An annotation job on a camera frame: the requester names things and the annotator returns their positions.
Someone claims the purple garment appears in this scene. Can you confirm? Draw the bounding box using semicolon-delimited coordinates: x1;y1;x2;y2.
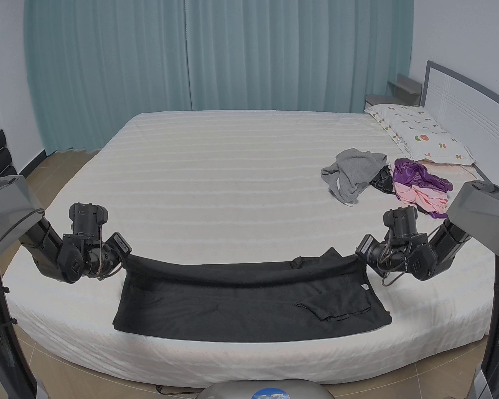
392;158;454;194

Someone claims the black shiny garment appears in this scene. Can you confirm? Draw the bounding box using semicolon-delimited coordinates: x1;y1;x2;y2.
370;167;396;194

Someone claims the black cable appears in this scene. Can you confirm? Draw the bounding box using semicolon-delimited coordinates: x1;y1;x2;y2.
154;384;202;396

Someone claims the grey garment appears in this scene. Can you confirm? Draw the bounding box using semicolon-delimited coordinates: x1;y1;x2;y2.
320;148;388;204

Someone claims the white printed pillow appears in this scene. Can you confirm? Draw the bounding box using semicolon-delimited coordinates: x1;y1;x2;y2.
364;103;477;166

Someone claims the bed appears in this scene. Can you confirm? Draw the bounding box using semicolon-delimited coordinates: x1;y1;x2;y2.
2;60;499;390

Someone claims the grey bedside table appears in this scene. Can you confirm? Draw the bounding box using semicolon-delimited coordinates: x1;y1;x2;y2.
365;73;422;107

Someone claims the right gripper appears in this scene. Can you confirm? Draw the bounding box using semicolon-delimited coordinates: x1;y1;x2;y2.
355;234;386;271

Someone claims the pink garment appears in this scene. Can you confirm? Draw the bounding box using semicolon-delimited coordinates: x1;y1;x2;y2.
393;181;449;218

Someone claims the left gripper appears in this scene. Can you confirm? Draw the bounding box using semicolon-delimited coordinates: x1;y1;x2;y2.
96;232;133;277

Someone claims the black T-shirt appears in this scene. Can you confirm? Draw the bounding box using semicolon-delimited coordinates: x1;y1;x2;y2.
112;246;393;343

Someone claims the blue-green curtain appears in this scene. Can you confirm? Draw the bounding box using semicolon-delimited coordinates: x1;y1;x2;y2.
23;0;192;155
185;0;414;113

